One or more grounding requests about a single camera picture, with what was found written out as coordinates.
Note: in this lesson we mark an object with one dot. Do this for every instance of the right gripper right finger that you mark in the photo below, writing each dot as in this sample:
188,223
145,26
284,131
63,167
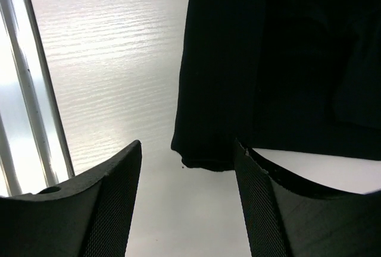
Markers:
288,215

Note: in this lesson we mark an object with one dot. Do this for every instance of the aluminium front rail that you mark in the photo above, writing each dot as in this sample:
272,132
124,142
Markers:
34,151

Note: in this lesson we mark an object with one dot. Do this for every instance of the black t shirt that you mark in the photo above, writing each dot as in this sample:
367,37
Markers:
289,75

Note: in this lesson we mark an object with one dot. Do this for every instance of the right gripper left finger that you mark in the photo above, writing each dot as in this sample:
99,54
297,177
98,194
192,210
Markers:
87,215

